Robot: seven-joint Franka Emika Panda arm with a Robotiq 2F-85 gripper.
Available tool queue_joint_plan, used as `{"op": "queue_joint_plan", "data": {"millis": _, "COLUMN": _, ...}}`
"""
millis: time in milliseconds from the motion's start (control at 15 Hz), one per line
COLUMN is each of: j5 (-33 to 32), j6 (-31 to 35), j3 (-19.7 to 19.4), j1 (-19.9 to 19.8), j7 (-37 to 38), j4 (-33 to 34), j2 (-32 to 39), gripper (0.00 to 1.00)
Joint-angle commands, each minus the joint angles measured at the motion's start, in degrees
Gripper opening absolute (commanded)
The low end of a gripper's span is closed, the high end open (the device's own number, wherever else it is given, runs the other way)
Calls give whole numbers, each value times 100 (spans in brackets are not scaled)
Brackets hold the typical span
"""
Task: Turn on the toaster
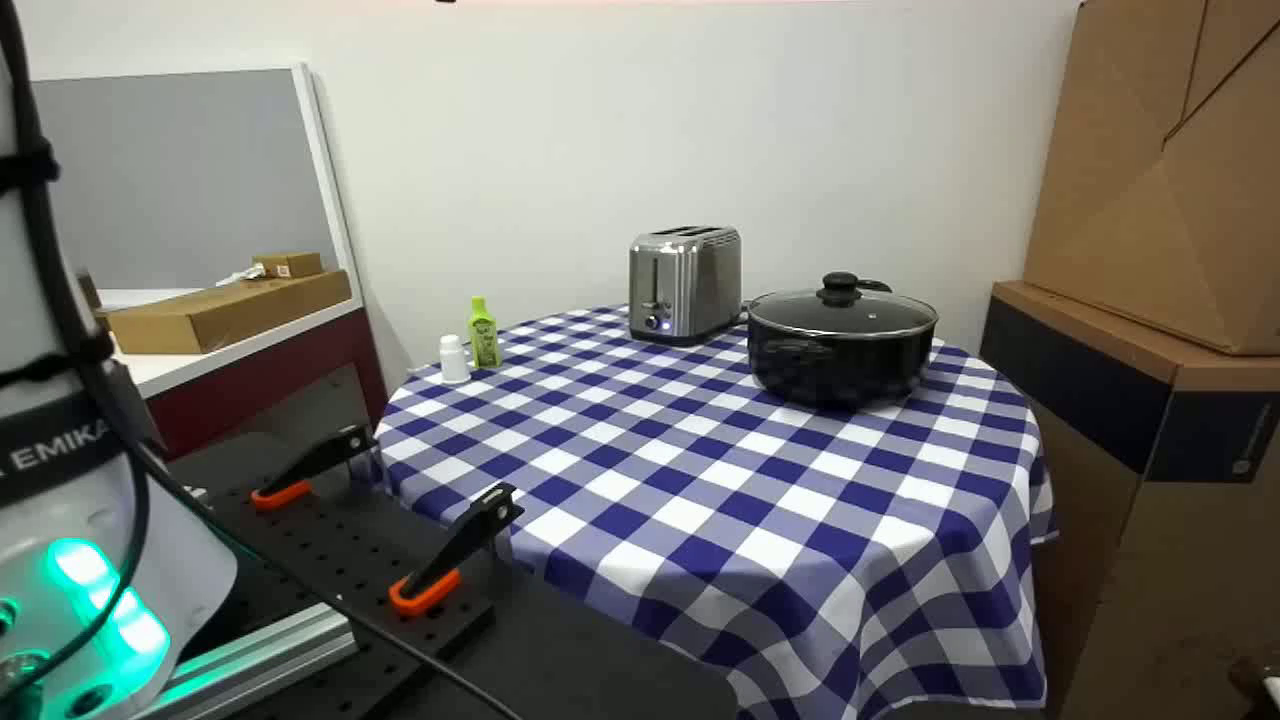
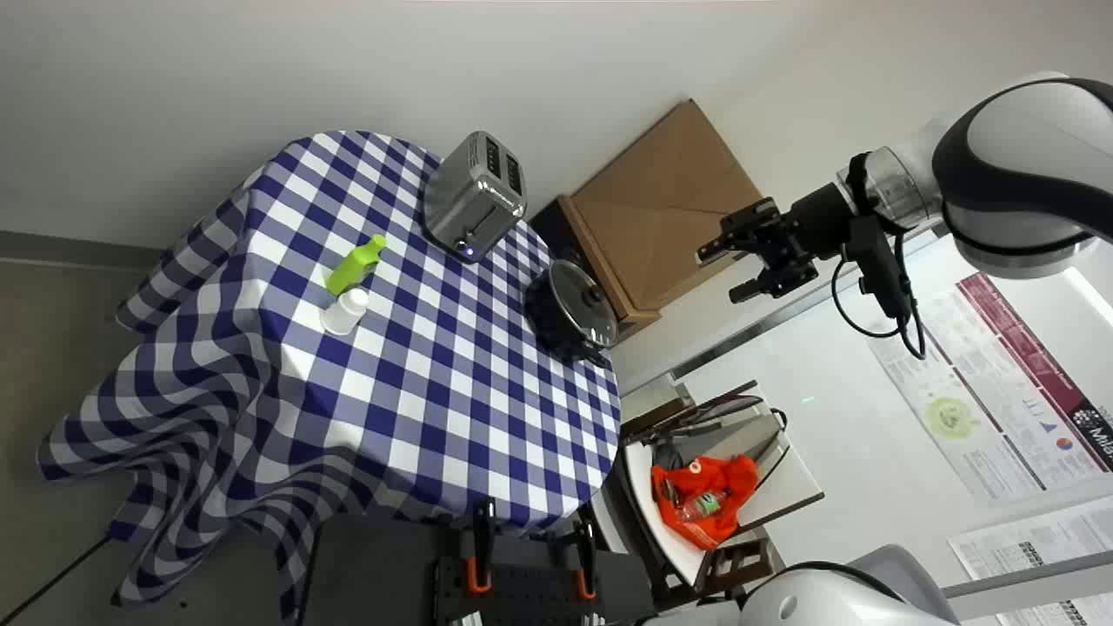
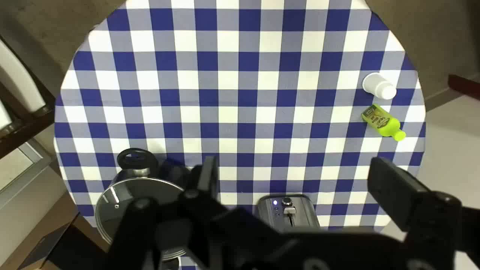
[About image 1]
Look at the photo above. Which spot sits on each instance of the silver two-slot toaster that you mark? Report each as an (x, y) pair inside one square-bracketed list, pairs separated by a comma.
[(680, 286)]

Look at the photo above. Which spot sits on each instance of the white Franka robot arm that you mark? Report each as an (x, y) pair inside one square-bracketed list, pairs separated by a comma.
[(55, 574)]

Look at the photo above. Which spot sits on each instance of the blue white checked tablecloth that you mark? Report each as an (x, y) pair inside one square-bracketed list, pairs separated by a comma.
[(692, 494)]

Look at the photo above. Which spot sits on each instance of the small green bottle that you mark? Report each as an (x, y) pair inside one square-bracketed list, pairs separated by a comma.
[(480, 337)]

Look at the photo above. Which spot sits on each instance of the small white bottle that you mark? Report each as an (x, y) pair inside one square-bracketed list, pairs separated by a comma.
[(452, 362)]

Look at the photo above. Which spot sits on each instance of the black cooking pot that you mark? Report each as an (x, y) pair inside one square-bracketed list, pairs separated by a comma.
[(843, 371)]

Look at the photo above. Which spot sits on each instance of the glass pot lid black knob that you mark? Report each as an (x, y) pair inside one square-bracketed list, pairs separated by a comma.
[(843, 312)]

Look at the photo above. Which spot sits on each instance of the black perforated mounting board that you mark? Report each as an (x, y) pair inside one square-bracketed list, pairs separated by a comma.
[(345, 554)]

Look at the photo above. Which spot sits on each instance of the small brown cardboard box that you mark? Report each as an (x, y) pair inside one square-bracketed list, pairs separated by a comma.
[(287, 265)]

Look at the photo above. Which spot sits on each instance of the red cabinet white top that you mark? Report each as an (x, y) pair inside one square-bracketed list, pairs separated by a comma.
[(255, 386)]

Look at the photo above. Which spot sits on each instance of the flat brown cardboard box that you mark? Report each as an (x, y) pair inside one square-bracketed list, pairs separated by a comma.
[(226, 312)]

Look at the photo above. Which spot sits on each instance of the cardboard box with black band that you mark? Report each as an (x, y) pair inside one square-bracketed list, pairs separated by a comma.
[(1145, 560)]

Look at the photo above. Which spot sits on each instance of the brown cardboard sheet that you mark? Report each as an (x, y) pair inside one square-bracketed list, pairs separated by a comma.
[(1161, 173)]

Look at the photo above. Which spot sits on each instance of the aluminium profile rail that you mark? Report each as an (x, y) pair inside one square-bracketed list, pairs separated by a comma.
[(266, 662)]

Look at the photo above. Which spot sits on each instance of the grey board white frame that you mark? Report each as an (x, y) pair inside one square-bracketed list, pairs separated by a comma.
[(172, 173)]

